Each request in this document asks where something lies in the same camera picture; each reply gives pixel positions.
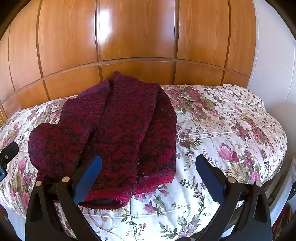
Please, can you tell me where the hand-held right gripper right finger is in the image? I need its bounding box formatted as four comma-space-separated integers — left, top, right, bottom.
195, 154, 273, 241

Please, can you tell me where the floral bed cover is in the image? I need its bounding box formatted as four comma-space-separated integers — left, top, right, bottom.
0, 84, 288, 241

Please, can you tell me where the bed frame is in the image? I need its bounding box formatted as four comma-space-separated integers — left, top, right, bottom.
264, 156, 296, 241

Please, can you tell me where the wooden wardrobe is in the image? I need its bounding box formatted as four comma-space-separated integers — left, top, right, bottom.
0, 0, 258, 127

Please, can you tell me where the dark red knitted sweater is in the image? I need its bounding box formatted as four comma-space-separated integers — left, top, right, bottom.
28, 71, 178, 211

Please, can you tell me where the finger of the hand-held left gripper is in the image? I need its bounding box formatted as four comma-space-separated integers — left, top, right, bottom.
0, 141, 19, 183

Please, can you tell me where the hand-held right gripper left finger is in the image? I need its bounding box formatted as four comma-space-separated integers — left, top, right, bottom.
25, 156, 102, 241

